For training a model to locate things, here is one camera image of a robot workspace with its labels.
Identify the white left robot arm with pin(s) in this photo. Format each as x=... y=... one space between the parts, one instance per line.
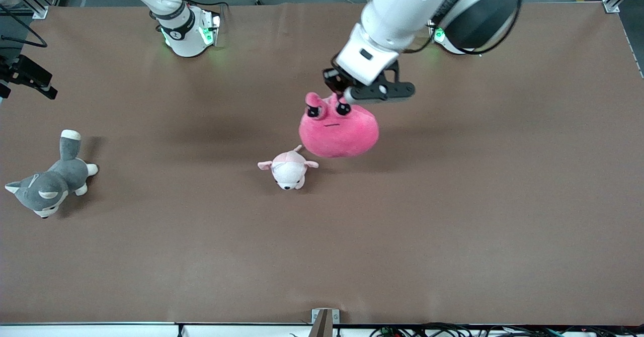
x=402 y=5

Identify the hot pink round plush toy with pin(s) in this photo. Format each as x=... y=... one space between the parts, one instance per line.
x=337 y=136

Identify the grey metal bracket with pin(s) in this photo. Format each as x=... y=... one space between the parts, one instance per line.
x=324 y=324

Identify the pale pink plush animal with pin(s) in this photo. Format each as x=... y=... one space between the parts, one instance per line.
x=289 y=171

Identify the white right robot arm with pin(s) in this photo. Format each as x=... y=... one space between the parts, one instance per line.
x=183 y=30

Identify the grey white husky plush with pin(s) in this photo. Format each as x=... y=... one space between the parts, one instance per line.
x=55 y=181

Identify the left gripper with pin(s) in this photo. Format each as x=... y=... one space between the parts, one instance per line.
x=333 y=81

